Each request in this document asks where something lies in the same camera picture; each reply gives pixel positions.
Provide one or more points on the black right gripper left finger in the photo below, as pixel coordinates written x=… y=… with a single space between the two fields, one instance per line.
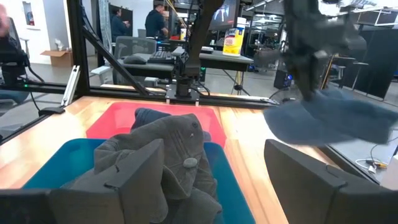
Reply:
x=136 y=193

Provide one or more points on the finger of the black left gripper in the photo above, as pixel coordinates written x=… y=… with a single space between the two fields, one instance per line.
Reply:
x=299 y=77
x=312 y=81

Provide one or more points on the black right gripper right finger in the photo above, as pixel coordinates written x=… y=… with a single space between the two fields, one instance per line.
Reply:
x=311 y=193

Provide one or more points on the blue denim cap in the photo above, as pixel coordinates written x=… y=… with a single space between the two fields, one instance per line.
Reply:
x=147 y=116
x=329 y=121

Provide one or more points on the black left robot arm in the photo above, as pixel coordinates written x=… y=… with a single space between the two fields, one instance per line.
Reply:
x=199 y=37

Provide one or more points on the black computer tower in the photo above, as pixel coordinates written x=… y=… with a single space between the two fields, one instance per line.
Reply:
x=282 y=79

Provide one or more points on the blue plastic bin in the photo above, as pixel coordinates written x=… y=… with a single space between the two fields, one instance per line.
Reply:
x=68 y=161

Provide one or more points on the pink plastic bin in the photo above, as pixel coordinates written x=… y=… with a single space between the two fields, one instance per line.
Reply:
x=118 y=119

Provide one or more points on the black desk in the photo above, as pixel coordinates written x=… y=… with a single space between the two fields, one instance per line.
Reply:
x=217 y=60

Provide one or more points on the computer monitor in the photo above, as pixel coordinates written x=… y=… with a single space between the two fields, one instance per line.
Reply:
x=225 y=12

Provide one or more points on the black computer mouse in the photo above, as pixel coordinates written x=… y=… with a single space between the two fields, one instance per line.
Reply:
x=134 y=60

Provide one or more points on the black keyboard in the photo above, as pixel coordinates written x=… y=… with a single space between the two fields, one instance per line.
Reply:
x=161 y=57

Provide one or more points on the gray office chair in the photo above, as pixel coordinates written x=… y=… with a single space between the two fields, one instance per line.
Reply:
x=133 y=46

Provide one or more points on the person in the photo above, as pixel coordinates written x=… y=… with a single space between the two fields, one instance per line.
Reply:
x=119 y=26
x=2 y=18
x=155 y=21

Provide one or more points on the cardboard box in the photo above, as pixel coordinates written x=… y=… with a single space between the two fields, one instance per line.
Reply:
x=59 y=57

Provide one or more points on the black office chair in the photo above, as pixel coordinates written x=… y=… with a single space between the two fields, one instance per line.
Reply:
x=12 y=59

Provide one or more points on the black partition wall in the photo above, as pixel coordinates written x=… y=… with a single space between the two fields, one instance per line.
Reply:
x=379 y=62

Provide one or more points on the silver aluminium bracket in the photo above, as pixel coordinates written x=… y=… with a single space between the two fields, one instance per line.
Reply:
x=71 y=85

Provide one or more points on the black aluminium rig frame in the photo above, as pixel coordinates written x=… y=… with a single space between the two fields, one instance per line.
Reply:
x=77 y=46

